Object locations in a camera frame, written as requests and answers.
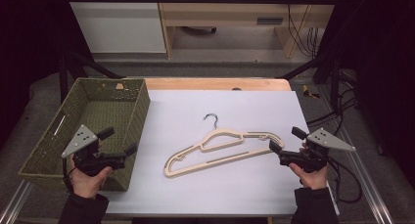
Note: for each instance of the white board sheet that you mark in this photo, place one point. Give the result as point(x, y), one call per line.
point(228, 113)

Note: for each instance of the person's left hand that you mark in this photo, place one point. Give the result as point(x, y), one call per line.
point(88, 185)

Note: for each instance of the black metal frame strut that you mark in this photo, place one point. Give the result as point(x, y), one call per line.
point(65, 77)
point(334, 83)

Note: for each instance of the white cabinet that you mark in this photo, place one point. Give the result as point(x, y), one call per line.
point(120, 28)

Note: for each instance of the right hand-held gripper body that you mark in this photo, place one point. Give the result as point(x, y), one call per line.
point(323, 140)

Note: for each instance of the green woven basket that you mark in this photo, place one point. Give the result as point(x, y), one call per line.
point(107, 113)

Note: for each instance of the wooden table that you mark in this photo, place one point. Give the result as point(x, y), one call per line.
point(212, 83)

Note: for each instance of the black object under desk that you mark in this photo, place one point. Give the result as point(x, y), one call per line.
point(199, 30)

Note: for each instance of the light wooden desk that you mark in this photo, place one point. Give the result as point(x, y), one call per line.
point(225, 13)

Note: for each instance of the person's right hand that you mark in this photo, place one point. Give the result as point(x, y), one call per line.
point(313, 181)

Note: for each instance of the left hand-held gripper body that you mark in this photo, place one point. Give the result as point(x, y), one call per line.
point(81, 142)

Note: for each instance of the yellow and black tool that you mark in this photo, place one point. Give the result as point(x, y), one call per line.
point(307, 92)

